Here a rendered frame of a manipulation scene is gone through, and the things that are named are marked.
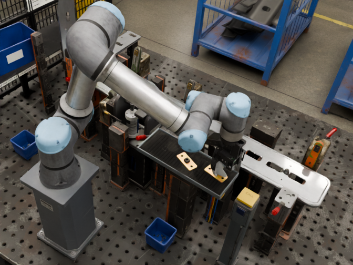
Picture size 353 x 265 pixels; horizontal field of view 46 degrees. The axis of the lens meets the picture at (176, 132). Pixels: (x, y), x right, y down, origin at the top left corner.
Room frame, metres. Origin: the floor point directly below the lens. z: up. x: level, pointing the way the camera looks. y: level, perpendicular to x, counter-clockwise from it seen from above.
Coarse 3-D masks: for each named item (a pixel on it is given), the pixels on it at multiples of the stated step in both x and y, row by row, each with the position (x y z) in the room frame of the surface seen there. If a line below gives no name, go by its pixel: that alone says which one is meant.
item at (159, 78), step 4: (156, 76) 1.73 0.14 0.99; (160, 76) 1.73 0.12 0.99; (152, 80) 1.69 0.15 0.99; (156, 80) 1.69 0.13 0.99; (160, 80) 1.70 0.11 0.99; (164, 80) 1.72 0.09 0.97; (156, 84) 1.68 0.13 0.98; (160, 84) 1.69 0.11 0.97; (164, 84) 1.72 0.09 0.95; (160, 88) 1.69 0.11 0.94
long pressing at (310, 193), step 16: (256, 144) 1.31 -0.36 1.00; (256, 160) 1.21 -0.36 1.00; (272, 160) 1.22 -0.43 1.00; (288, 160) 1.23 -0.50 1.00; (256, 176) 1.12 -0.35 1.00; (272, 176) 1.13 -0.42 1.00; (304, 176) 1.15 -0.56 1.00; (320, 176) 1.16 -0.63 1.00; (304, 192) 1.06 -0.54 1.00; (320, 192) 1.07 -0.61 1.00
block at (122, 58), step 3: (120, 54) 1.90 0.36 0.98; (123, 54) 1.90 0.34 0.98; (117, 57) 1.87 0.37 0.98; (120, 57) 1.87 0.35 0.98; (123, 57) 1.87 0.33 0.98; (126, 57) 1.88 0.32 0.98; (129, 57) 1.88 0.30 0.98; (120, 60) 1.84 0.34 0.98; (123, 60) 1.85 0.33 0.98; (126, 60) 1.86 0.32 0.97; (129, 60) 1.88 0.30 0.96; (123, 63) 1.84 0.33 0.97; (126, 63) 1.86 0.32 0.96; (129, 63) 1.88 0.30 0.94; (129, 66) 1.88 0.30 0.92
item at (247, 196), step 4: (244, 188) 0.92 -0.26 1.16; (244, 192) 0.90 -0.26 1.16; (248, 192) 0.91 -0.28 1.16; (252, 192) 0.91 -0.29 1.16; (240, 196) 0.89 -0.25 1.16; (244, 196) 0.89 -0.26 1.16; (248, 196) 0.89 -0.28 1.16; (252, 196) 0.89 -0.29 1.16; (256, 196) 0.89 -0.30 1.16; (240, 200) 0.87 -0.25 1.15; (244, 200) 0.87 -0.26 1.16; (248, 200) 0.87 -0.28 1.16; (252, 200) 0.87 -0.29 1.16; (256, 200) 0.88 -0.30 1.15; (248, 204) 0.86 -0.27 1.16; (252, 204) 0.86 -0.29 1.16
